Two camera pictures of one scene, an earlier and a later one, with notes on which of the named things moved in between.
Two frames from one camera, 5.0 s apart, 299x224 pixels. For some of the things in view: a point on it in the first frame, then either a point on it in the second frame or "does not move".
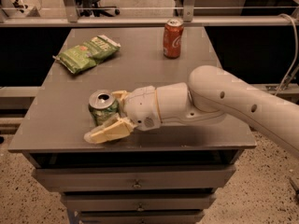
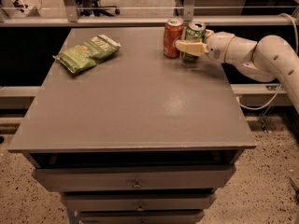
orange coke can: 172,38 does not move
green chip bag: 89,54 does not move
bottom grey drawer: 140,217 does not move
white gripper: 141,105 -> 217,46
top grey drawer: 131,177 does not move
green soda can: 102,105 -> 194,31
